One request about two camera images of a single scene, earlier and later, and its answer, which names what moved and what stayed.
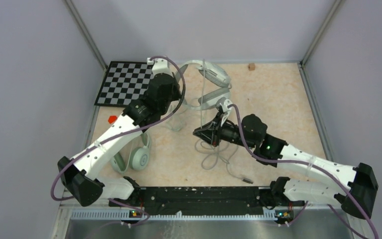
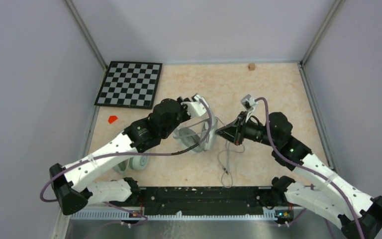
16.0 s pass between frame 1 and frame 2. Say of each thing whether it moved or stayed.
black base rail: stayed
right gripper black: moved
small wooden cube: stayed
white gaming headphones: moved
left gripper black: moved
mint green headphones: stayed
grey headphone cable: moved
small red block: stayed
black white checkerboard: stayed
